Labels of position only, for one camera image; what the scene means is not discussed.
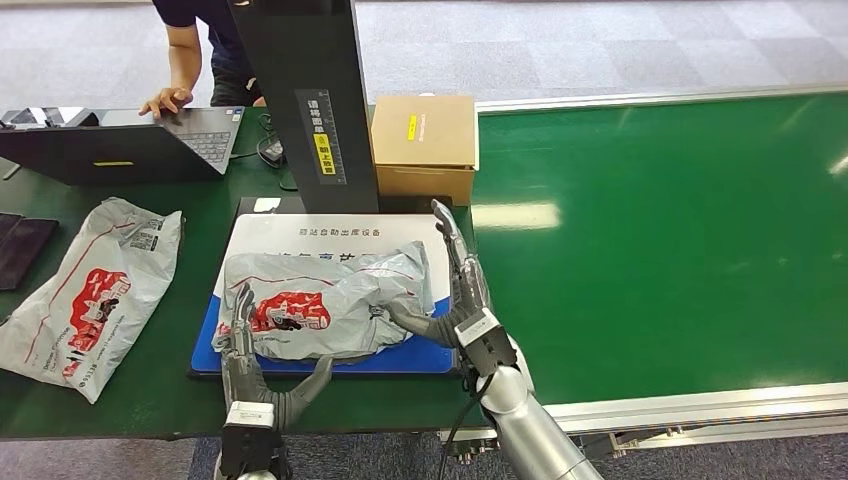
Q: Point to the person's hand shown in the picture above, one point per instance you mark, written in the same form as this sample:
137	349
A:
166	100

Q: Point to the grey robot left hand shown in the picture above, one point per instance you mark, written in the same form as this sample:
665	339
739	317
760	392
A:
242	371

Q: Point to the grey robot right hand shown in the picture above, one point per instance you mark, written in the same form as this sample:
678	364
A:
467	291

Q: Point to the grey plastic mail package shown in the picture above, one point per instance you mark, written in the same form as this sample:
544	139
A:
93	298
344	298

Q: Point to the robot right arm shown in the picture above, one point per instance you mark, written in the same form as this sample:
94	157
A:
530	430

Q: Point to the black scanner machine column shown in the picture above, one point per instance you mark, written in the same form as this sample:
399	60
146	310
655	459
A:
298	53

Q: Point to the brown cardboard box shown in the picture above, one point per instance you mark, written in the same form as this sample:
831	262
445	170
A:
430	139

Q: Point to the flat grey plastic mail package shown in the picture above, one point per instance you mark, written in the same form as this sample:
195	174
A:
93	298

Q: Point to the green conveyor belt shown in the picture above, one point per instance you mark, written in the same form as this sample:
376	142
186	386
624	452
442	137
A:
662	232

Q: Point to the person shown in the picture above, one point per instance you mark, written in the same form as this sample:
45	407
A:
225	60

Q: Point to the dark grey laptop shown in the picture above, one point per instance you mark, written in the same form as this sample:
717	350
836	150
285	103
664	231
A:
99	156

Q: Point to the silver and black device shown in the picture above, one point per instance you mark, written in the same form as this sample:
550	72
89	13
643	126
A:
40	116

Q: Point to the white and blue scanner pad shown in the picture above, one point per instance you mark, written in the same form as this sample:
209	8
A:
298	228

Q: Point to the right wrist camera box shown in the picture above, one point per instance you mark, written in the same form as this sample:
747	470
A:
487	341

